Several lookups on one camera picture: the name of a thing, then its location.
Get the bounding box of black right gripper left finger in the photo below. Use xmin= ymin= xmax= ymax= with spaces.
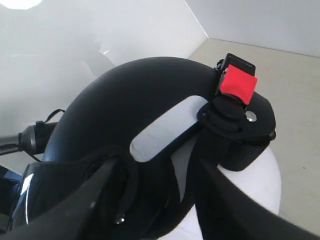
xmin=0 ymin=157 xmax=119 ymax=240

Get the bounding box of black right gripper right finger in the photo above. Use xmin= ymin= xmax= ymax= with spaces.
xmin=194 ymin=159 xmax=319 ymax=240

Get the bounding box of black helmet with tinted visor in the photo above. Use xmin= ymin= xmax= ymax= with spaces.
xmin=7 ymin=52 xmax=277 ymax=240

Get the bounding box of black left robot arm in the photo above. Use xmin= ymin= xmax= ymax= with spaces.
xmin=0 ymin=108 xmax=65 ymax=162

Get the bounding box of white mannequin head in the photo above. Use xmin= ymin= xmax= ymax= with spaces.
xmin=160 ymin=146 xmax=282 ymax=240

